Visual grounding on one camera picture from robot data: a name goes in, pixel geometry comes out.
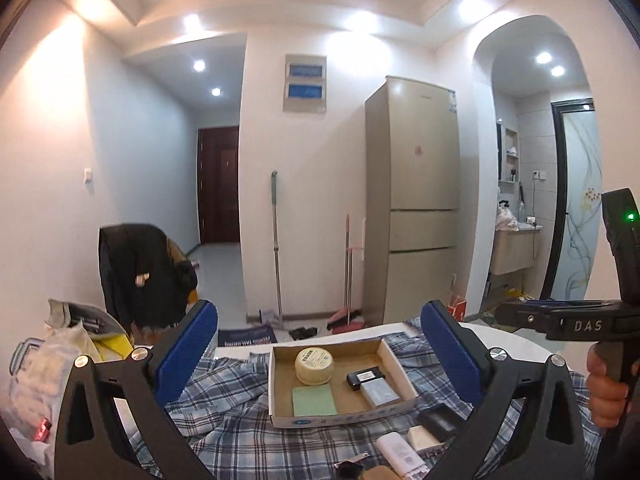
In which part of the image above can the white plastic bag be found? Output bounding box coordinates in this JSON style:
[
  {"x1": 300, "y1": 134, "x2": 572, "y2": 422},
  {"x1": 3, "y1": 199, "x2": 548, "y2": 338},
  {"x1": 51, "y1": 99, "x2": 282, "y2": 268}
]
[{"x1": 0, "y1": 322, "x2": 108, "y2": 480}]

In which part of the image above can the black frame box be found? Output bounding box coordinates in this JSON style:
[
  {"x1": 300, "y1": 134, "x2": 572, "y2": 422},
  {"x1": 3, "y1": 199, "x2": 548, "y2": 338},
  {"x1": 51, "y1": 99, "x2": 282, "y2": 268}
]
[{"x1": 417, "y1": 407, "x2": 471, "y2": 443}]

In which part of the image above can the blue plaid cloth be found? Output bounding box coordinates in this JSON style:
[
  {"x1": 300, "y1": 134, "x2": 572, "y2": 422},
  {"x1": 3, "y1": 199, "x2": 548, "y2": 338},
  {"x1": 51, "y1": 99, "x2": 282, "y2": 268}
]
[{"x1": 112, "y1": 332, "x2": 601, "y2": 480}]

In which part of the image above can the red broom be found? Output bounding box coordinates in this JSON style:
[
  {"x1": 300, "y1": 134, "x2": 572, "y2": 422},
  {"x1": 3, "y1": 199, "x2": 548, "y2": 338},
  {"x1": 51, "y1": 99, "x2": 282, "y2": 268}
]
[{"x1": 327, "y1": 213, "x2": 366, "y2": 333}]

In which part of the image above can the black jacket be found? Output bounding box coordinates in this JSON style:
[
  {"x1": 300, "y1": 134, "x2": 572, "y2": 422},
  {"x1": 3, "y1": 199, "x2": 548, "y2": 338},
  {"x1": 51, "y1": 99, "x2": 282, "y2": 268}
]
[{"x1": 98, "y1": 223, "x2": 198, "y2": 331}]

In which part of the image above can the wall shelf niche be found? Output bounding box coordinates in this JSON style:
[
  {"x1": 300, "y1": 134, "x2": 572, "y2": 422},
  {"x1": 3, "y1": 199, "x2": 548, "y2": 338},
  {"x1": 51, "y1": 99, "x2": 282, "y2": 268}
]
[{"x1": 497, "y1": 120, "x2": 521, "y2": 183}]

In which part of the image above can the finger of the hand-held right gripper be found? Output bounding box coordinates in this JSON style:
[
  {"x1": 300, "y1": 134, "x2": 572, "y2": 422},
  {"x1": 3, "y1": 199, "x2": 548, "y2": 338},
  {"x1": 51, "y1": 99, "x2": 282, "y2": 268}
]
[{"x1": 492, "y1": 300, "x2": 552, "y2": 334}]

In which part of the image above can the small black box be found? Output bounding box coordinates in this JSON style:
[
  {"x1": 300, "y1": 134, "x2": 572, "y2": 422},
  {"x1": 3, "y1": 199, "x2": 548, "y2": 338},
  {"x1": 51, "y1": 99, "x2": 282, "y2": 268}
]
[{"x1": 346, "y1": 369, "x2": 386, "y2": 390}]

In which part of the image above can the grey bag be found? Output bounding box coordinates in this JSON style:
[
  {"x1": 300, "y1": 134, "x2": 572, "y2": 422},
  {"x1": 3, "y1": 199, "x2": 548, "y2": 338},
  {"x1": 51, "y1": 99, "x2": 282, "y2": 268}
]
[{"x1": 47, "y1": 299, "x2": 126, "y2": 341}]

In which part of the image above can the dark brown door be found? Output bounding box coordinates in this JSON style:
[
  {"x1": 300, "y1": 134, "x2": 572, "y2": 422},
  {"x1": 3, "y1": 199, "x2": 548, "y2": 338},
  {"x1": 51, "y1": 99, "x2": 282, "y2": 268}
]
[{"x1": 197, "y1": 126, "x2": 241, "y2": 246}]

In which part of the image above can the beige refrigerator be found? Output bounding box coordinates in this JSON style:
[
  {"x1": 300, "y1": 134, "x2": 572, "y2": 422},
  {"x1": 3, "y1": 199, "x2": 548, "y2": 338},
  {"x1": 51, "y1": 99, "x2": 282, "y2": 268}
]
[{"x1": 363, "y1": 76, "x2": 461, "y2": 328}]

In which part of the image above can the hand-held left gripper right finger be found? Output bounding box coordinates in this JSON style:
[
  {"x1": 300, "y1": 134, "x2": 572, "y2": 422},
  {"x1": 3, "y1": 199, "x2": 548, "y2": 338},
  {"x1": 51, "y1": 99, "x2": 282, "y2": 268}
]
[{"x1": 420, "y1": 300, "x2": 587, "y2": 480}]

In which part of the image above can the white remote control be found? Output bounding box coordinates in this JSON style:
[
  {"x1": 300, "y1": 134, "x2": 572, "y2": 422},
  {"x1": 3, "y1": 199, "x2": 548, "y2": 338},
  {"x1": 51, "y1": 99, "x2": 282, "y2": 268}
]
[{"x1": 375, "y1": 431, "x2": 428, "y2": 478}]

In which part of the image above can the cardboard box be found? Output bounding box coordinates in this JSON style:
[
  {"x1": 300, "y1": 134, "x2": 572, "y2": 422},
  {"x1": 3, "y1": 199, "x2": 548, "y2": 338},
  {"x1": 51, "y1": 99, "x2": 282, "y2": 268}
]
[{"x1": 268, "y1": 337, "x2": 420, "y2": 429}]

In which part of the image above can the yellow bag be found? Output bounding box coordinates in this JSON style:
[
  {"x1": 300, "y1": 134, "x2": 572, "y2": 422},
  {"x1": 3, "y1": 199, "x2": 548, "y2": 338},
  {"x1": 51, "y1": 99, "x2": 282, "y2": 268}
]
[{"x1": 97, "y1": 335, "x2": 133, "y2": 361}]

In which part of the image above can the person's right hand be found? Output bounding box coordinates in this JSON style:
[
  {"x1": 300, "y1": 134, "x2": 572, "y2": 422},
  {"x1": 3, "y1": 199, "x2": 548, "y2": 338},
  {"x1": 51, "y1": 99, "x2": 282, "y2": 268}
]
[{"x1": 586, "y1": 345, "x2": 632, "y2": 429}]

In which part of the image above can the pink cloth pile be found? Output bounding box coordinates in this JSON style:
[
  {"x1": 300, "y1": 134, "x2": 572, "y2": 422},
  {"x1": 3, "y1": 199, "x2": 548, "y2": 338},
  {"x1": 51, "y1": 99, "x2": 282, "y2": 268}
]
[{"x1": 495, "y1": 207, "x2": 521, "y2": 231}]

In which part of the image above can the white adapter box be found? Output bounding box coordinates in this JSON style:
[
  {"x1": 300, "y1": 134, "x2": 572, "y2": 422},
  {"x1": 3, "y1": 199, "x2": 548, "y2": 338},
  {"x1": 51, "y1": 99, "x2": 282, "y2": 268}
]
[{"x1": 406, "y1": 425, "x2": 443, "y2": 453}]

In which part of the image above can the green card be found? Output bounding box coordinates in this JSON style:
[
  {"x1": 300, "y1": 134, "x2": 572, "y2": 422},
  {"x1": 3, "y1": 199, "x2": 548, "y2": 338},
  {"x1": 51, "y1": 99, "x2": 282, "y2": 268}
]
[{"x1": 291, "y1": 385, "x2": 339, "y2": 417}]

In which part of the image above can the blue doormat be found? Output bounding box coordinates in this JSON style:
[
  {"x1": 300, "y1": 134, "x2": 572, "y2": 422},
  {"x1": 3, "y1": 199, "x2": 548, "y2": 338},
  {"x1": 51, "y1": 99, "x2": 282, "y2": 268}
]
[{"x1": 217, "y1": 325, "x2": 278, "y2": 348}]

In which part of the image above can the grey electrical panel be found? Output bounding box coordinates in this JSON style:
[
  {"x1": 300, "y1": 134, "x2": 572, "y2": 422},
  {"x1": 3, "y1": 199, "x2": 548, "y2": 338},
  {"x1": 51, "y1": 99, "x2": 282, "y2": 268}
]
[{"x1": 283, "y1": 53, "x2": 328, "y2": 113}]

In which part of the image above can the beige vanity cabinet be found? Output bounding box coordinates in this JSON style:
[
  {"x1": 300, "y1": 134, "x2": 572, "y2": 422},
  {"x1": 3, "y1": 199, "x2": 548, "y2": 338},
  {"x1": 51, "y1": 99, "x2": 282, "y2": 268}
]
[{"x1": 490, "y1": 227, "x2": 543, "y2": 276}]

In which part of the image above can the grey mop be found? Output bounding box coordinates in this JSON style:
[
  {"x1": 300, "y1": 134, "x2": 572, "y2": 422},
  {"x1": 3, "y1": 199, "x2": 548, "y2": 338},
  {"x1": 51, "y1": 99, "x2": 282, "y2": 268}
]
[{"x1": 247, "y1": 171, "x2": 286, "y2": 328}]

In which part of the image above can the grey box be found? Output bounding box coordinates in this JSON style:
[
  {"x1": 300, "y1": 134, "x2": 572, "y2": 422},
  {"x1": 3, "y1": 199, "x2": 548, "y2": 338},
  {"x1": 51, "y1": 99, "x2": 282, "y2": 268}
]
[{"x1": 361, "y1": 379, "x2": 405, "y2": 407}]

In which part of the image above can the patterned glass door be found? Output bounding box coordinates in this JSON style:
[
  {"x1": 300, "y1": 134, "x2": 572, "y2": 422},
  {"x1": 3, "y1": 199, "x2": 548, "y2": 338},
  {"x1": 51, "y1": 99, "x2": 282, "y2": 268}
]
[{"x1": 542, "y1": 100, "x2": 603, "y2": 303}]

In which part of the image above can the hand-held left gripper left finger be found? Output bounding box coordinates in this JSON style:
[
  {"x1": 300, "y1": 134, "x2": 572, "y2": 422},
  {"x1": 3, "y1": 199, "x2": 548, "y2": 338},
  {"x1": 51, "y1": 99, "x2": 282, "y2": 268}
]
[{"x1": 54, "y1": 299, "x2": 219, "y2": 480}]

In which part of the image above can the round cream container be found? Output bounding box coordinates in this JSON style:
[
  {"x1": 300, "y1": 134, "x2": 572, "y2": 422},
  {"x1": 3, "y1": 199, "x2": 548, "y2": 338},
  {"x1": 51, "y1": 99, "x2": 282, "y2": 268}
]
[{"x1": 294, "y1": 346, "x2": 336, "y2": 387}]

